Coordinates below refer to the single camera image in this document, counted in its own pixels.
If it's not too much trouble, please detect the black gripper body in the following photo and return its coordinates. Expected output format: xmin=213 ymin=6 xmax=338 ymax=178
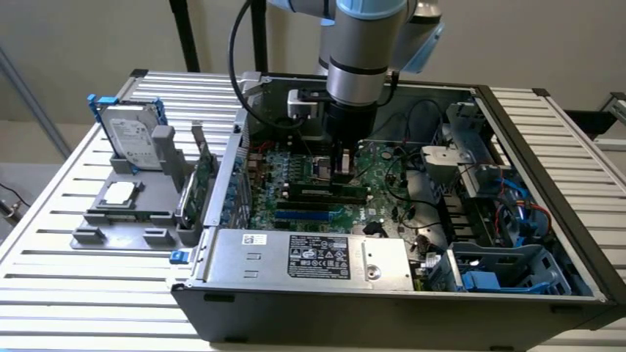
xmin=325 ymin=101 xmax=377 ymax=144

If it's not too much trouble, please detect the black RAM module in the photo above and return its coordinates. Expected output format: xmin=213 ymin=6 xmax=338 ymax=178
xmin=290 ymin=183 xmax=368 ymax=199

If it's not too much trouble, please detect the black RAM slot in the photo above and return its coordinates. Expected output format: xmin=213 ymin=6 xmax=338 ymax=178
xmin=285 ymin=197 xmax=368 ymax=206

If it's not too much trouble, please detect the blue expansion slot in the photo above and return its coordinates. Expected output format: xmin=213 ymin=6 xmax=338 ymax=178
xmin=273 ymin=209 xmax=342 ymax=223

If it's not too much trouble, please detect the CPU socket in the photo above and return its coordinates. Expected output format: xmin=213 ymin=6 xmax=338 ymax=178
xmin=305 ymin=153 xmax=338 ymax=180

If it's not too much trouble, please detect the green motherboard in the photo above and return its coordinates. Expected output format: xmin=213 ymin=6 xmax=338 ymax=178
xmin=236 ymin=138 xmax=426 ymax=239

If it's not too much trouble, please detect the grey drive cage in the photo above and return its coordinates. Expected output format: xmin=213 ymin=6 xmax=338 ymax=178
xmin=420 ymin=101 xmax=513 ymax=195

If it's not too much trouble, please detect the black open PC case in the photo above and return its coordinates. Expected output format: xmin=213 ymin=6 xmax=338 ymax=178
xmin=170 ymin=70 xmax=626 ymax=345

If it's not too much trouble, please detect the silver power supply unit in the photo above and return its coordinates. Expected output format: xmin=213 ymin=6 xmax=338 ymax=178
xmin=193 ymin=229 xmax=416 ymax=292

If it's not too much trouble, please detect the green graphics card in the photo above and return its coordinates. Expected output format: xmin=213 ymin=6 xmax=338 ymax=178
xmin=174 ymin=119 xmax=218 ymax=226

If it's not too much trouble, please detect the black vertical pole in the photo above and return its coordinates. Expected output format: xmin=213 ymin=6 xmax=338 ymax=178
xmin=168 ymin=0 xmax=201 ymax=73

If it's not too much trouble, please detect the grey metal disk bay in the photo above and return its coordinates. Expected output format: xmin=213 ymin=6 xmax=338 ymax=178
xmin=444 ymin=241 xmax=572 ymax=296

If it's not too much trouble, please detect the silver hard disk drive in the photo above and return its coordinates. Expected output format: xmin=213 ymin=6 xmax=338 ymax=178
xmin=99 ymin=105 xmax=162 ymax=170

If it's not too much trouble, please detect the grey parts rack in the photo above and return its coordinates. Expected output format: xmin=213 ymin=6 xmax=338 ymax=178
xmin=69 ymin=125 xmax=208 ymax=252

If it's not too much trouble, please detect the silver CPU chip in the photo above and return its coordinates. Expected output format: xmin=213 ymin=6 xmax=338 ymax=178
xmin=102 ymin=182 xmax=136 ymax=204

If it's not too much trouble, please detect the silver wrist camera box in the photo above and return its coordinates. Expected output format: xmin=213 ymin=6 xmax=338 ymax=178
xmin=285 ymin=89 xmax=329 ymax=120

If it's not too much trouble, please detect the black internal wire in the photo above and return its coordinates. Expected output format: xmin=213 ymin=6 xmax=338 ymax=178
xmin=374 ymin=98 xmax=447 ymax=173

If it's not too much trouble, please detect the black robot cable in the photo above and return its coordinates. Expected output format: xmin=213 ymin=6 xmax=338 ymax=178
xmin=228 ymin=0 xmax=304 ymax=129

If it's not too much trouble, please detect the blue disk carrier frame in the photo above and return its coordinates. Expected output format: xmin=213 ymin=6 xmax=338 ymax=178
xmin=85 ymin=94 xmax=170 ymax=129

